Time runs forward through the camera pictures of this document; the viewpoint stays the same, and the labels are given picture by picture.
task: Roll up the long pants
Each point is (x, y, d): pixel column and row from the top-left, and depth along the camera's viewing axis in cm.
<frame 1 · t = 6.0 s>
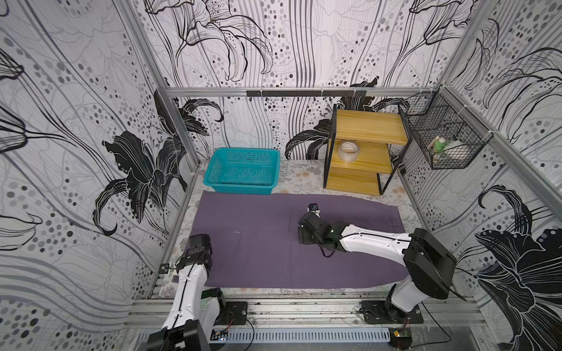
left hand: (200, 266, 83), fingers closed
right hand: (308, 230, 89), fingers open
purple long pants: (255, 241, 91), point 2 cm above the table
teal plastic basket: (243, 170, 117), on the table
wooden black-framed shelf: (364, 148, 103), point 18 cm above the table
clear tape roll: (348, 151, 101), point 18 cm above the table

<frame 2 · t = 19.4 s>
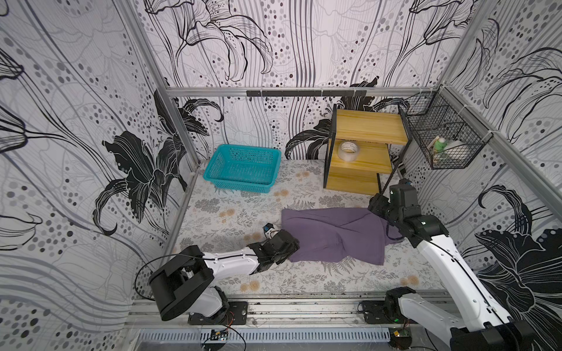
left hand: (298, 249, 86), fingers open
right hand: (378, 200, 78), fingers open
purple long pants: (353, 235, 90), point 4 cm above the table
the other named things where they were.

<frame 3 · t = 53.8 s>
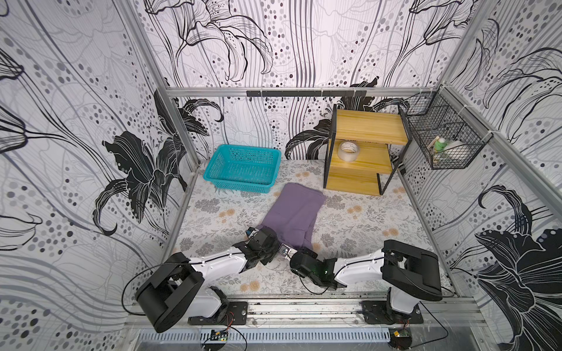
left hand: (282, 248, 88), fingers open
right hand: (296, 250, 88), fingers closed
purple long pants: (292, 215, 95), point 5 cm above the table
the other named things where they were.

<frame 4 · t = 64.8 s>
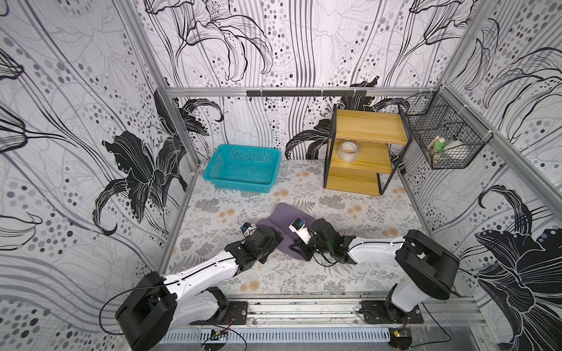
left hand: (280, 244, 84), fingers open
right hand: (293, 243, 86), fingers closed
purple long pants: (283, 215, 100), on the table
the other named things where they were.

